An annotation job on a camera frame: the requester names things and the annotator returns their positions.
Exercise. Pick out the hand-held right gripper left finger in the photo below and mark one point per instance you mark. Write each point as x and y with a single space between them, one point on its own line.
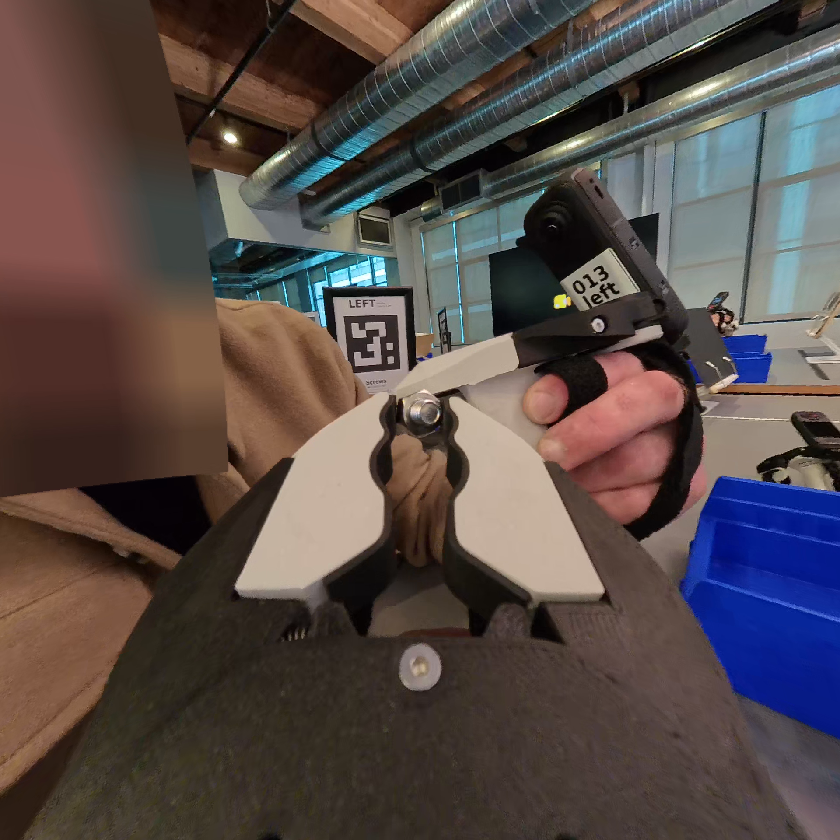
308 525

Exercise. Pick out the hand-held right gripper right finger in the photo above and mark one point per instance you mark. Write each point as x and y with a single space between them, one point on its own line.
518 525

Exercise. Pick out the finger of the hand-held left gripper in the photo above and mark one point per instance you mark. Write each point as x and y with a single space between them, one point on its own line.
459 367

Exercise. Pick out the silver hex nut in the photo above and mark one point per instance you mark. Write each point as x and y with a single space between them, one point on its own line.
408 415

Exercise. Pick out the person's left forearm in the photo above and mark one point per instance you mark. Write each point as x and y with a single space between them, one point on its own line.
417 505

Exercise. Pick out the grey desk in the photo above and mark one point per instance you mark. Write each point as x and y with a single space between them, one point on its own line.
741 446

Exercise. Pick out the person's left hand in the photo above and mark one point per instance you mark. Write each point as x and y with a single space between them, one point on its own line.
623 433

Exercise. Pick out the black monitor screen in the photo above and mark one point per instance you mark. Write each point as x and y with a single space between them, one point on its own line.
518 289

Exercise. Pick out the framed marker sign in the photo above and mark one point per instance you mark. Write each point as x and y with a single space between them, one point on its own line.
371 315

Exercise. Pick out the white air vent grille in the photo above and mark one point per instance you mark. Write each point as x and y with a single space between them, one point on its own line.
461 190

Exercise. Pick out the beige jacket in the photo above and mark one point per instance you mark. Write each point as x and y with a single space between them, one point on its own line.
282 380

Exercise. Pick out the dark document board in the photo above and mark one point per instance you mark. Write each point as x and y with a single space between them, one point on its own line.
705 341

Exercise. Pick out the small blue bin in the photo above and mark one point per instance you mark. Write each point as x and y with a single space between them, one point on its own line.
745 344
751 367

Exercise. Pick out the distant work table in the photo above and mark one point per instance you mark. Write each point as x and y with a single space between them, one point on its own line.
781 371

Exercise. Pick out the clear acrylic stand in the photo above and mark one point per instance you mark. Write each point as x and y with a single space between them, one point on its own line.
827 315

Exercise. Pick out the blue plastic bin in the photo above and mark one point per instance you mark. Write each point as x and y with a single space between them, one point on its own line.
774 623

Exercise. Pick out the idle gripper device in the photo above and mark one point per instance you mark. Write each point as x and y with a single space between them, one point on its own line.
807 453

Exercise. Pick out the round ceiling light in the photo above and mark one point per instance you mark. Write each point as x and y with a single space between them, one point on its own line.
229 136

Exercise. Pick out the silver ventilation duct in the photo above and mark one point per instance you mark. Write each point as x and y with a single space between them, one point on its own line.
367 118
656 121
499 124

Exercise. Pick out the square wall vent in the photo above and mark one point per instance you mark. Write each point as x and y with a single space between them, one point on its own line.
374 228

